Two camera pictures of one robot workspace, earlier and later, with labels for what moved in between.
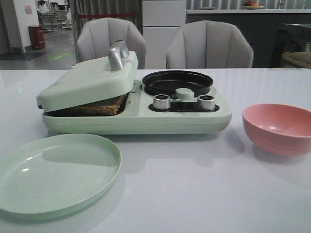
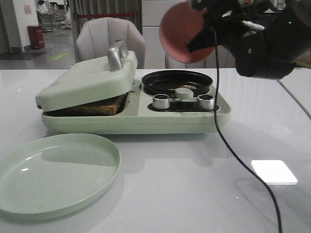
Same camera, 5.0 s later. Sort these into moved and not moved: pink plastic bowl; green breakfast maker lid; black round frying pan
Moved: pink plastic bowl
Not moved: black round frying pan; green breakfast maker lid
